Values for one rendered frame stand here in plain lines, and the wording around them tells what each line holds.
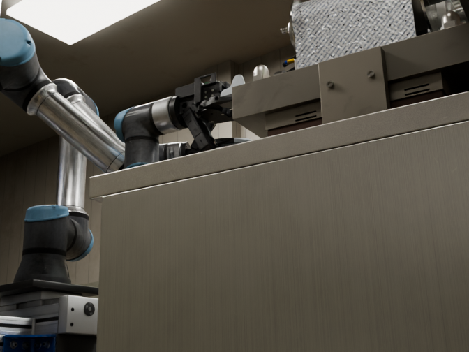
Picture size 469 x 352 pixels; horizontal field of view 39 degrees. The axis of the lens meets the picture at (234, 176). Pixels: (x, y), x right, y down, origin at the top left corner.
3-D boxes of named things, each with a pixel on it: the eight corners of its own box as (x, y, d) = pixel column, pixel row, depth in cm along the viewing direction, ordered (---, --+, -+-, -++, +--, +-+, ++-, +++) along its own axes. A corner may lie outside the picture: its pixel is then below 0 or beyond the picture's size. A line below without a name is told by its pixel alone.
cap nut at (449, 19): (443, 46, 100) (440, 20, 101) (468, 40, 98) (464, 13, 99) (437, 35, 97) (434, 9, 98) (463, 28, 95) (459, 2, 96)
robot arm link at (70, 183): (35, 256, 187) (47, 83, 204) (58, 265, 201) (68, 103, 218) (74, 253, 185) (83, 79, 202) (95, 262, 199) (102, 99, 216)
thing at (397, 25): (301, 126, 126) (296, 40, 131) (424, 98, 115) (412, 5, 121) (300, 125, 125) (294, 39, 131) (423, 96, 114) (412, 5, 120)
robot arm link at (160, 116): (151, 127, 138) (173, 140, 145) (169, 122, 136) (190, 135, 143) (152, 95, 141) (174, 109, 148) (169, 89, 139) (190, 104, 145)
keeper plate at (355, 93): (327, 132, 100) (322, 67, 103) (391, 118, 95) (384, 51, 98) (321, 127, 98) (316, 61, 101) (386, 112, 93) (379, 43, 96)
